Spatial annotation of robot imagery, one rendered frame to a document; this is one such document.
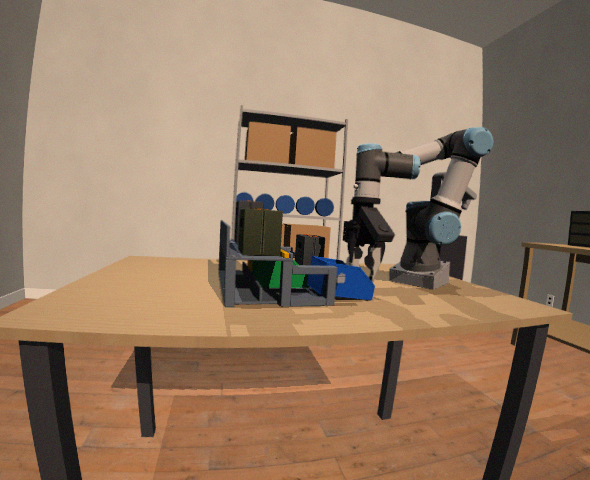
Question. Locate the green open bin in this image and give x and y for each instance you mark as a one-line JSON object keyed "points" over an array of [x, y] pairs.
{"points": [[267, 274]]}

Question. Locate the blue bin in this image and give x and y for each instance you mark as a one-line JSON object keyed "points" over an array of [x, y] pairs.
{"points": [[357, 284]]}

